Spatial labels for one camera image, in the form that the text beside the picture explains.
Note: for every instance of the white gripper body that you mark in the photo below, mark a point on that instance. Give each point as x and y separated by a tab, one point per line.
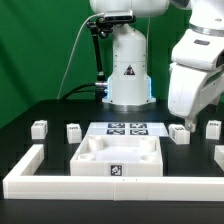
197	74

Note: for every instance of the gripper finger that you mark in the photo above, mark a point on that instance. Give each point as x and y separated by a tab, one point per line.
190	125

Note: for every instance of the white square tabletop part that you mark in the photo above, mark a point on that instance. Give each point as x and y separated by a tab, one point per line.
118	156

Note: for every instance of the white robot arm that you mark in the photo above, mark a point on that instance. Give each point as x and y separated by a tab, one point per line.
129	86

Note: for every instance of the white part at right edge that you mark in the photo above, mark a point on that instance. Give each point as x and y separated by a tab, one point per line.
219	156

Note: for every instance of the AprilTag marker sheet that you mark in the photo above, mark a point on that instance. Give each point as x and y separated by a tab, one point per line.
128	128

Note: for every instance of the white L-shaped obstacle fence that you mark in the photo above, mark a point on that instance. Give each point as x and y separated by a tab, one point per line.
22	183

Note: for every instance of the black camera on mount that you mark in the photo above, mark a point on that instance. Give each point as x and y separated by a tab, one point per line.
119	16

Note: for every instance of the black articulated camera stand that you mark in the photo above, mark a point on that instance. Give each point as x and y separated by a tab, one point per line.
98	50

